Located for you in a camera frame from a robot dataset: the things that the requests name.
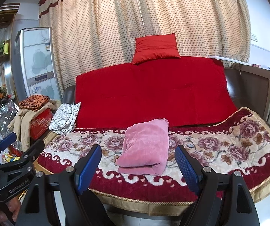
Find white strip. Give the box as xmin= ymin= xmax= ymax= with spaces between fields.
xmin=207 ymin=55 xmax=252 ymax=65

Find silver foil wrap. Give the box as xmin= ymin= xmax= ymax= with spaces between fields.
xmin=0 ymin=101 xmax=20 ymax=142

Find orange and black patterned cloth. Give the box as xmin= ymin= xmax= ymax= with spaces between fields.
xmin=19 ymin=95 xmax=51 ymax=111

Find red pillow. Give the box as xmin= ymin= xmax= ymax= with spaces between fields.
xmin=132 ymin=33 xmax=181 ymax=65

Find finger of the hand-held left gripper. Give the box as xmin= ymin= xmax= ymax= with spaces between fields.
xmin=20 ymin=139 xmax=45 ymax=163
xmin=0 ymin=132 xmax=17 ymax=151

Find beige dotted curtain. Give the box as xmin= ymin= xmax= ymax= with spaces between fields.
xmin=38 ymin=0 xmax=252 ymax=99

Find beige coat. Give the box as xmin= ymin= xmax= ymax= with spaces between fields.
xmin=8 ymin=99 xmax=62 ymax=152

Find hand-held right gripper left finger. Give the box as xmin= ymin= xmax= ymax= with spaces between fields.
xmin=16 ymin=144 xmax=116 ymax=226

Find colourful toys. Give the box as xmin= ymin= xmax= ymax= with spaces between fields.
xmin=2 ymin=141 xmax=24 ymax=163

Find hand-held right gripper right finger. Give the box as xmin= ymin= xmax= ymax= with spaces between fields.
xmin=174 ymin=145 xmax=261 ymax=226

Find red cardboard box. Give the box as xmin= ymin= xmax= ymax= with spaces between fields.
xmin=30 ymin=108 xmax=54 ymax=139

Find brown wooden board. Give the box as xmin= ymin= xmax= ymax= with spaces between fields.
xmin=224 ymin=62 xmax=270 ymax=124

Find floral plush blanket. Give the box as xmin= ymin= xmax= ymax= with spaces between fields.
xmin=37 ymin=108 xmax=270 ymax=216

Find red velvet sofa cover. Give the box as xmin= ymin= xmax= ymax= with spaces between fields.
xmin=75 ymin=56 xmax=238 ymax=129

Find person's left hand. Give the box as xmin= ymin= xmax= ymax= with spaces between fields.
xmin=0 ymin=198 xmax=24 ymax=224

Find black and white patterned cloth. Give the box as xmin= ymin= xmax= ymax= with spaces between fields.
xmin=49 ymin=102 xmax=82 ymax=136

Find silver refrigerator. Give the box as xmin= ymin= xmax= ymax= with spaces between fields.
xmin=11 ymin=27 xmax=62 ymax=102

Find pink velvet garment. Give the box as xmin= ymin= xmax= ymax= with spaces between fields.
xmin=116 ymin=118 xmax=170 ymax=176

